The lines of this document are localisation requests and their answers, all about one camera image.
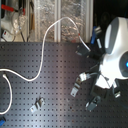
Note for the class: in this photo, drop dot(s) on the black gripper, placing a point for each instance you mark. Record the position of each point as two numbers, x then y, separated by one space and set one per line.
100 88

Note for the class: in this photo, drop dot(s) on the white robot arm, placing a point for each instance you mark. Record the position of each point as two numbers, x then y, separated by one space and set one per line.
114 62

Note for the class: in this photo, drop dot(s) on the black perforated board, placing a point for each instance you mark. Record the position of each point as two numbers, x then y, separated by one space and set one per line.
56 66

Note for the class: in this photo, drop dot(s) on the clear plastic wrapped panel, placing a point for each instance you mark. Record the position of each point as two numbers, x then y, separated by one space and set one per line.
73 15

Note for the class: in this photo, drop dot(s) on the blue object bottom left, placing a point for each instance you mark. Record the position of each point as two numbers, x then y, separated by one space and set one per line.
2 120

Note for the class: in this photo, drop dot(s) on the metal cable clip centre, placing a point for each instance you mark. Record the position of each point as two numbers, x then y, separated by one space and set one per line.
76 87

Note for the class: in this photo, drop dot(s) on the metal cable clip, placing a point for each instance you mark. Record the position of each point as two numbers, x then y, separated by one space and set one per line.
37 105
76 87

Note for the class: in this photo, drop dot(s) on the metal cable clip left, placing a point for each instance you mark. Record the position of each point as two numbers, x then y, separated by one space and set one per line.
37 105

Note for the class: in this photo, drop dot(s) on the blue clamp handle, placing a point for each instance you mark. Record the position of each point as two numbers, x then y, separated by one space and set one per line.
93 37

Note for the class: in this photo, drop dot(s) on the red handled tool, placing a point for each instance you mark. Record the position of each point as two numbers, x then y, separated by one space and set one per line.
11 9

